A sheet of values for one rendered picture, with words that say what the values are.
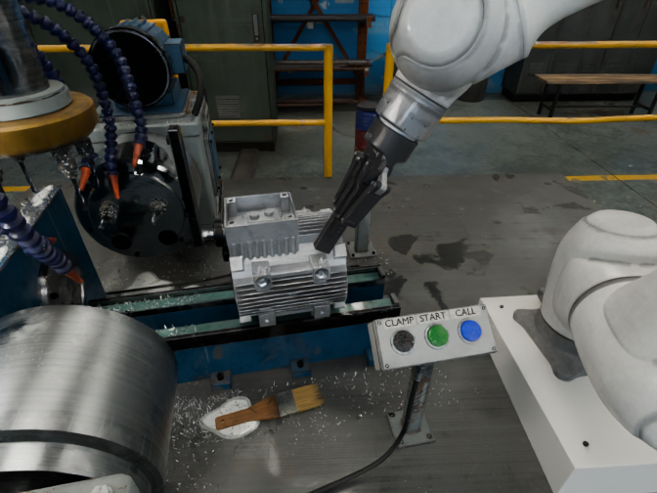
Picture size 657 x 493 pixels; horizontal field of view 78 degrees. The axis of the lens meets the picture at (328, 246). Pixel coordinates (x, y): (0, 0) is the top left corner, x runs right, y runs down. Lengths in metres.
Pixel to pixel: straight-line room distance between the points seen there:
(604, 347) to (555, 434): 0.19
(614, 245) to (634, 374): 0.22
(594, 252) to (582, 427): 0.28
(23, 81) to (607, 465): 0.95
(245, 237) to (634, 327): 0.56
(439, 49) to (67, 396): 0.47
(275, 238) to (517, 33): 0.45
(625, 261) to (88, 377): 0.74
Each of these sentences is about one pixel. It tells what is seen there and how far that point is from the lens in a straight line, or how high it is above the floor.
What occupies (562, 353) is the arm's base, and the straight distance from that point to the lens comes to 0.88.
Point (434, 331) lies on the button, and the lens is 0.60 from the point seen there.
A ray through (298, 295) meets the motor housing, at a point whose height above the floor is 1.02.
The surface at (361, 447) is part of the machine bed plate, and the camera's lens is 0.80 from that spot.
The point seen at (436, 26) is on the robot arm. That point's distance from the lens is 0.40.
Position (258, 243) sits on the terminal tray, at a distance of 0.69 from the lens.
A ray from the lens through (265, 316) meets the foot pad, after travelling 0.74.
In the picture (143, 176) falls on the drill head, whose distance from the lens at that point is 0.94.
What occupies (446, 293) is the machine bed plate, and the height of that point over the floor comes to 0.80.
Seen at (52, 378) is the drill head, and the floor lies 1.16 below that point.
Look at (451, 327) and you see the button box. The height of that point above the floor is 1.07.
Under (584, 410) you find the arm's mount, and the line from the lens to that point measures 0.84.
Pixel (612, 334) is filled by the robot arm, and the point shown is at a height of 1.09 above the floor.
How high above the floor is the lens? 1.50
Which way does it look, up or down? 36 degrees down
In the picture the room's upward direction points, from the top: straight up
